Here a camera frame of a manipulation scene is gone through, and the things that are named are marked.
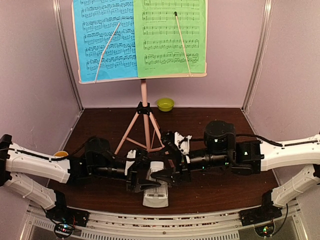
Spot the white metronome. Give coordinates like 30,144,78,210
141,160,170,208

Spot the pink music stand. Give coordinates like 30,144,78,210
71,0,209,156

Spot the green sheet music paper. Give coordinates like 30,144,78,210
133,0,208,79

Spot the blue sheet music paper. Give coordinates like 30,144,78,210
72,0,138,84

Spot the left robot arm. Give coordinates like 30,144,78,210
0,134,161,222

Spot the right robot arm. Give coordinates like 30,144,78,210
151,120,320,221

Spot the yellow-green plastic bowl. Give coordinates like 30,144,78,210
156,98,175,112

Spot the patterned mug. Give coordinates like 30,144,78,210
54,150,69,158

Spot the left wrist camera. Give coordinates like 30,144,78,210
124,148,149,175

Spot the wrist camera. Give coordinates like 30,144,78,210
124,148,149,175
161,131,193,156

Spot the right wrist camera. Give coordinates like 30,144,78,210
161,131,193,156

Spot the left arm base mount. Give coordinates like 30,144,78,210
45,207,90,227

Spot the aluminium front rail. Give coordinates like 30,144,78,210
19,197,308,240

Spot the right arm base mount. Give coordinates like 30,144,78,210
239,206,282,227

